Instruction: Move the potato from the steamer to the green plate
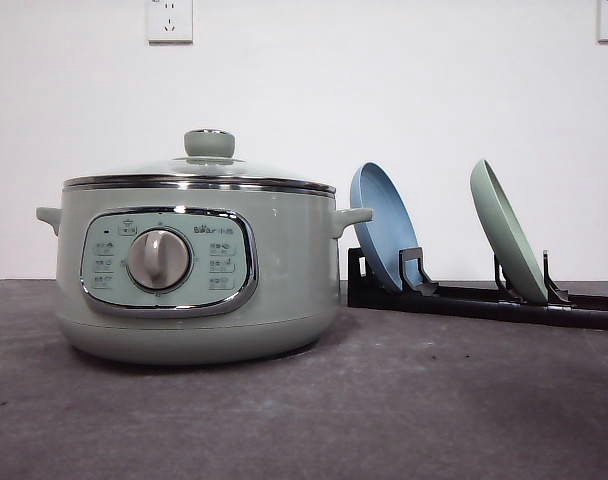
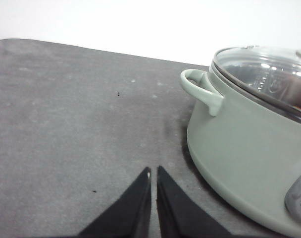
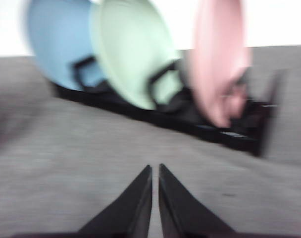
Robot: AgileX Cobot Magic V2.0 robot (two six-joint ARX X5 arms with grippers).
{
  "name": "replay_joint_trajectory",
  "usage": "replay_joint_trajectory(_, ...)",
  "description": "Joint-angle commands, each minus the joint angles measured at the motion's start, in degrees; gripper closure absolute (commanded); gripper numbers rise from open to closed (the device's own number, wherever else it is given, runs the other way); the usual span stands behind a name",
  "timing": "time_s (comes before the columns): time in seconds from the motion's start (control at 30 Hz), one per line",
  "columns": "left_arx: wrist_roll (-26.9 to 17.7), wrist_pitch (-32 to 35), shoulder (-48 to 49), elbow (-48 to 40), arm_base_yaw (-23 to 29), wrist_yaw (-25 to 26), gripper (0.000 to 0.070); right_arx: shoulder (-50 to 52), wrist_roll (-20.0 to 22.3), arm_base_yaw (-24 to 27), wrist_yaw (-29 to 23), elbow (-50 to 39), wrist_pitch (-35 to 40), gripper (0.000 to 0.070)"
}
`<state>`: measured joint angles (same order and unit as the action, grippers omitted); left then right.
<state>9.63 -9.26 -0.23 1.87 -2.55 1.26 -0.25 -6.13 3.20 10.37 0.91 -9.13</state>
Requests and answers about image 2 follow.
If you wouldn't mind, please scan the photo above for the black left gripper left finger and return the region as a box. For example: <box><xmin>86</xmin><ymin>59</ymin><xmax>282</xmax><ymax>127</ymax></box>
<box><xmin>78</xmin><ymin>167</ymin><xmax>151</xmax><ymax>238</ymax></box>

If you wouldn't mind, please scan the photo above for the green electric steamer pot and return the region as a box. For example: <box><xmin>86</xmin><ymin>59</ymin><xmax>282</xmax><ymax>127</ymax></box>
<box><xmin>181</xmin><ymin>68</ymin><xmax>301</xmax><ymax>236</ymax></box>

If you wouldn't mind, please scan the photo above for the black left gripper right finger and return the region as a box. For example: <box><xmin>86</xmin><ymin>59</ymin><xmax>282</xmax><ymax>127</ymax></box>
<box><xmin>156</xmin><ymin>166</ymin><xmax>231</xmax><ymax>238</ymax></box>

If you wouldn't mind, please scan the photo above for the glass pot lid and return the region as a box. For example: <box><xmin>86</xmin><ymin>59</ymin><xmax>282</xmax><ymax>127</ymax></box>
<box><xmin>213</xmin><ymin>46</ymin><xmax>301</xmax><ymax>121</ymax></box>

